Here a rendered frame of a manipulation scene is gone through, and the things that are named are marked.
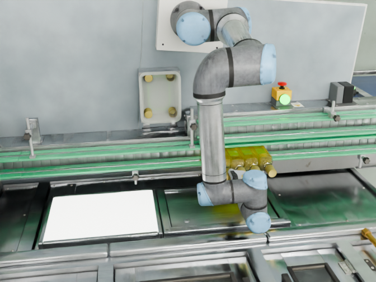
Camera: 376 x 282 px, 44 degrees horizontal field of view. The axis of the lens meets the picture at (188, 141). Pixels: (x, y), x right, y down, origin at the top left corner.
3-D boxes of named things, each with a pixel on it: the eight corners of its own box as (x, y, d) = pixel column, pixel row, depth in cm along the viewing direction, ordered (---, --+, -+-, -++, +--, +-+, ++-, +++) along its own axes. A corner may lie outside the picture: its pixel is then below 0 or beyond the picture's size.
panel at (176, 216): (50, 201, 192) (38, 250, 161) (50, 195, 191) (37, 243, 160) (263, 185, 204) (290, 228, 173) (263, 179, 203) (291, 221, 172)
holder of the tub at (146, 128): (141, 128, 210) (141, 134, 203) (137, 67, 200) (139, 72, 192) (178, 126, 212) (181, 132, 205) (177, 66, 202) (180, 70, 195)
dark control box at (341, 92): (328, 98, 218) (335, 103, 210) (329, 81, 215) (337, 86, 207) (344, 97, 219) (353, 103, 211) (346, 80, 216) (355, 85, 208)
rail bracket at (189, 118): (186, 141, 201) (190, 153, 189) (185, 103, 194) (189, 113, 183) (193, 140, 201) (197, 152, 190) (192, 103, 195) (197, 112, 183)
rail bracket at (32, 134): (33, 141, 202) (24, 163, 181) (28, 104, 195) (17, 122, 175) (45, 140, 202) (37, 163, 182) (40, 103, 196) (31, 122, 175)
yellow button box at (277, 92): (270, 101, 214) (275, 106, 207) (271, 85, 211) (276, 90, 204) (285, 100, 215) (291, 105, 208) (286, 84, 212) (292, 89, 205)
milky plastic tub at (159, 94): (140, 117, 208) (141, 124, 200) (137, 67, 199) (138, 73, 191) (178, 115, 210) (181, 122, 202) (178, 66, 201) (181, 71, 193)
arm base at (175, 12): (168, 1, 184) (169, 5, 175) (206, -1, 184) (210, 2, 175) (171, 40, 190) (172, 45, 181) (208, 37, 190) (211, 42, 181)
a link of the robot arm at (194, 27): (173, 9, 175) (175, 14, 163) (209, 6, 176) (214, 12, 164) (176, 41, 180) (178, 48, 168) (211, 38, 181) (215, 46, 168)
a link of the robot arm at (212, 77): (188, 53, 128) (200, 214, 143) (228, 50, 129) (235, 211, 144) (185, 48, 139) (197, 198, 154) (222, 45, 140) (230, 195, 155)
